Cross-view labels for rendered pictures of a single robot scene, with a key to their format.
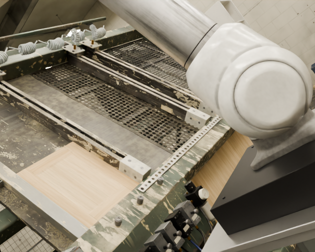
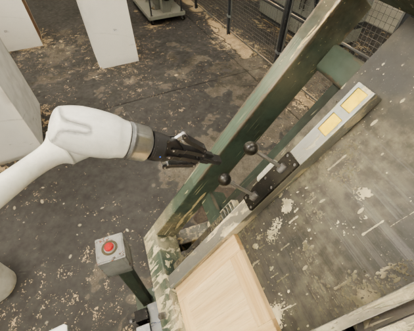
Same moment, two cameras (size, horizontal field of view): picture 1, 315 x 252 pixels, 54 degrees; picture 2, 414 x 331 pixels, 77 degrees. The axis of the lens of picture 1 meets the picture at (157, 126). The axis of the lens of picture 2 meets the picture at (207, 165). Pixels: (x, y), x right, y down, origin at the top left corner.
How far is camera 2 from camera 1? 1.66 m
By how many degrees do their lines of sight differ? 108
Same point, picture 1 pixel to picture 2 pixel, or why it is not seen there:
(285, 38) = not seen: outside the picture
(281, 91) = not seen: outside the picture
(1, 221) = (212, 218)
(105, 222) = (168, 305)
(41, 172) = (232, 268)
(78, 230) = (171, 279)
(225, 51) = not seen: outside the picture
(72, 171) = (229, 308)
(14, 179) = (218, 234)
